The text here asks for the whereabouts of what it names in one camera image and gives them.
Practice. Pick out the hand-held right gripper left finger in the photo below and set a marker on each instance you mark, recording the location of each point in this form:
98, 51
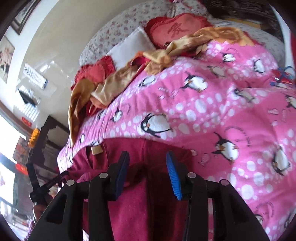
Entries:
120, 172

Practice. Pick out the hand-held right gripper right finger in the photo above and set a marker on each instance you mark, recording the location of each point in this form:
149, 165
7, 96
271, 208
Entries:
174, 176

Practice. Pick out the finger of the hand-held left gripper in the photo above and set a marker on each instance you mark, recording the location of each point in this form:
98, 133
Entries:
53, 180
32, 177

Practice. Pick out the maroon fleece garment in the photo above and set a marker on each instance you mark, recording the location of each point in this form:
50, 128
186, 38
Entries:
148, 208

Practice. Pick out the person's left hand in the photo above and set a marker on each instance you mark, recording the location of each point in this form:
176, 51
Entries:
38, 212

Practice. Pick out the dark wooden table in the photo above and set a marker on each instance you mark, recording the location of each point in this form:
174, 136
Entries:
49, 129

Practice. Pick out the glass block window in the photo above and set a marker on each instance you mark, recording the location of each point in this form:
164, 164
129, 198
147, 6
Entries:
29, 109

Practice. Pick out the dark hanging cloth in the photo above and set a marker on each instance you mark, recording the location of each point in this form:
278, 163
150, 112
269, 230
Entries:
27, 98

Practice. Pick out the pink penguin print blanket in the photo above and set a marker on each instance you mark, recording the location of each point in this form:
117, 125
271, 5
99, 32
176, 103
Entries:
219, 111

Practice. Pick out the red and yellow striped blanket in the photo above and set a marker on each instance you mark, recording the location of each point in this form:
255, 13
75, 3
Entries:
111, 81

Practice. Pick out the red ruffled pillow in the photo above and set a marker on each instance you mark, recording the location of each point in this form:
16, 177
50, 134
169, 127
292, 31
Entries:
94, 71

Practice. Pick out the pale pillow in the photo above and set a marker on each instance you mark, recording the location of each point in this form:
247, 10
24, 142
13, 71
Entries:
131, 48

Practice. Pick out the red heart-shaped pillow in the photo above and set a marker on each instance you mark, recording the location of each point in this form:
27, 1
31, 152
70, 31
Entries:
175, 29

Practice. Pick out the floral pillow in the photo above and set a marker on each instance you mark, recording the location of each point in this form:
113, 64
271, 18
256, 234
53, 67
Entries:
120, 25

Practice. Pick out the red and blue object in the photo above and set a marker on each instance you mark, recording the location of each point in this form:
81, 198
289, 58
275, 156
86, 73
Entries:
283, 76

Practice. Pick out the dark framed picture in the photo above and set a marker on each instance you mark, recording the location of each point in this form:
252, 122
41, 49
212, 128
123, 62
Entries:
23, 17

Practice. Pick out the dark carved headboard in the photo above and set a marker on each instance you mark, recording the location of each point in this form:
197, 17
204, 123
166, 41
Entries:
245, 11

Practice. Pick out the colourful wall poster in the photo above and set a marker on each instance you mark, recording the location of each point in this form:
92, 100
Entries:
20, 148

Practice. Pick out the red wall sign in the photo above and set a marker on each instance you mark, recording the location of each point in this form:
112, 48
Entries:
26, 121

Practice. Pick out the white wall sign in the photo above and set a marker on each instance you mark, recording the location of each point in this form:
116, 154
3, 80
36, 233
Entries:
34, 76

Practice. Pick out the wall poster with figures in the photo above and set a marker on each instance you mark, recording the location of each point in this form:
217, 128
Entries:
6, 59

